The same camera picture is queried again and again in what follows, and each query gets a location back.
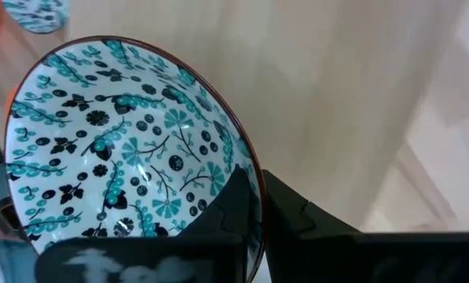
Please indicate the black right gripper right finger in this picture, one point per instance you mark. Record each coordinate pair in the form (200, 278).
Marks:
(336, 255)

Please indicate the small floral ceramic bowl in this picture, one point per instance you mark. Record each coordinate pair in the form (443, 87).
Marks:
(37, 15)

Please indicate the large floral ceramic bowl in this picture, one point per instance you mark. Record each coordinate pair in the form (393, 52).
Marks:
(120, 137)

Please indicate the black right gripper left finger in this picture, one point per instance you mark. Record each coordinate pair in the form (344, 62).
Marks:
(140, 259)

